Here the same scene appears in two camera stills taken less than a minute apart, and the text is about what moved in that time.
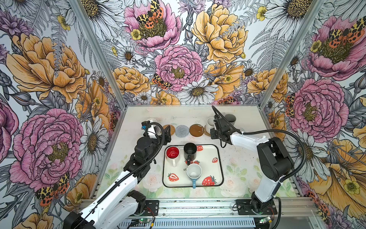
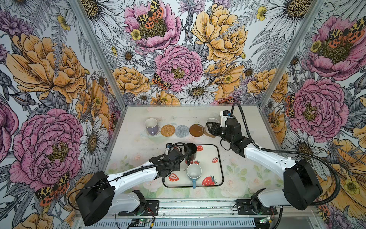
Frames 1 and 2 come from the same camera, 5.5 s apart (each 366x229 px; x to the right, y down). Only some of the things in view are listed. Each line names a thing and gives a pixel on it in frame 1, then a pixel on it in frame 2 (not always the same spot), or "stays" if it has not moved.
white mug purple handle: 154,128 stays
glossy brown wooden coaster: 196,130 stays
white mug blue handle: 194,171 stays
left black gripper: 167,137 -> 176,168
